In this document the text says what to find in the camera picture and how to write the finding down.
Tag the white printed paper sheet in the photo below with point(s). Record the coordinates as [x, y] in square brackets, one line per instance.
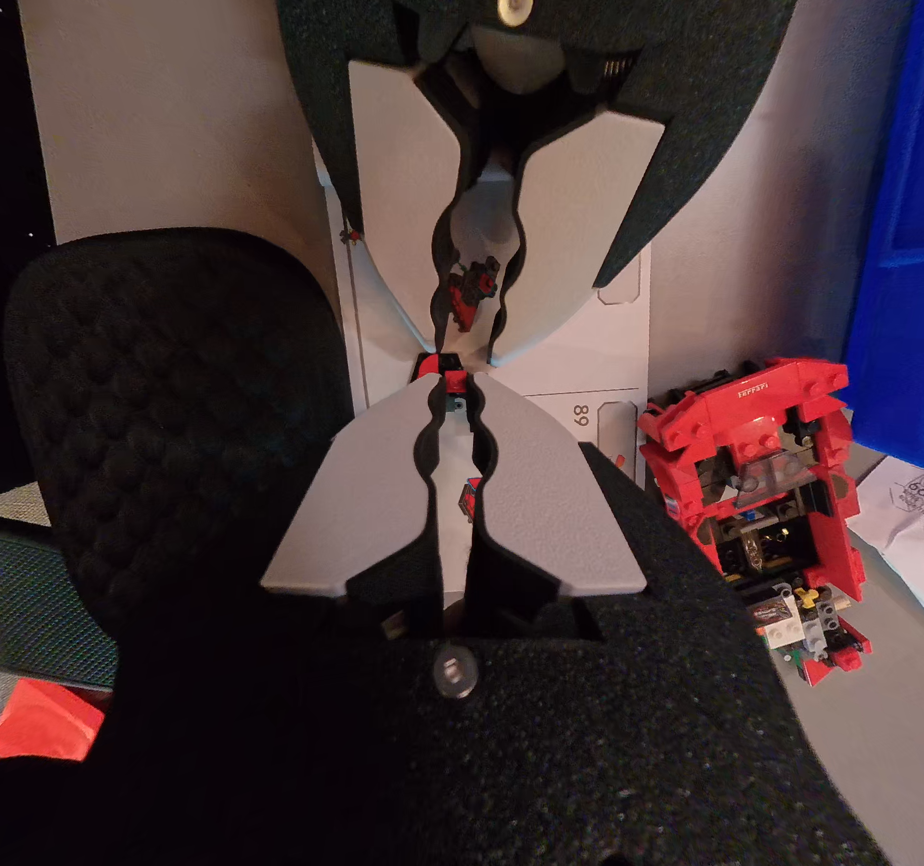
[895, 512]

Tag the white instruction booklet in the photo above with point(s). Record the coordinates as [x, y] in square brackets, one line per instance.
[577, 368]

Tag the red toy brick car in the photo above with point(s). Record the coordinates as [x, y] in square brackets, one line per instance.
[751, 418]

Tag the black egg-crate foam pad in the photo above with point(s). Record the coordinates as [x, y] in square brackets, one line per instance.
[166, 411]

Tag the orange-red sheet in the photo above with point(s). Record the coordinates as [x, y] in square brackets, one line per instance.
[47, 718]

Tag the dark mesh chair seat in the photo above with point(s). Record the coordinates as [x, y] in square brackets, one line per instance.
[43, 606]

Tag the small red black brick piece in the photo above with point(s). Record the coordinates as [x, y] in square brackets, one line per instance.
[451, 375]

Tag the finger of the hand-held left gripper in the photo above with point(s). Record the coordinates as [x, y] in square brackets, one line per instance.
[577, 231]
[397, 180]

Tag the blue plastic bin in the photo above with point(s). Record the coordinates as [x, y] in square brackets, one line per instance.
[888, 267]

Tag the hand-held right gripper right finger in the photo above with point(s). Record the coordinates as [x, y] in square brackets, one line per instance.
[556, 505]

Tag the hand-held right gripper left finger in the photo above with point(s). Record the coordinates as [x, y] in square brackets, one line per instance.
[361, 498]

